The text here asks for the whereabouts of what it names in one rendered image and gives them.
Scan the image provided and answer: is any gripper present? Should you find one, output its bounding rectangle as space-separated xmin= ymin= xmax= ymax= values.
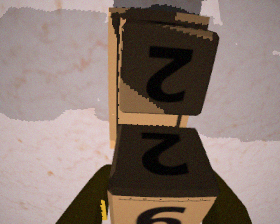
xmin=55 ymin=164 xmax=252 ymax=224

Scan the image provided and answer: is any brown wooden number cube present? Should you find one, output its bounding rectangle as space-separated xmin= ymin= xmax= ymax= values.
xmin=119 ymin=19 xmax=220 ymax=116
xmin=107 ymin=124 xmax=221 ymax=224

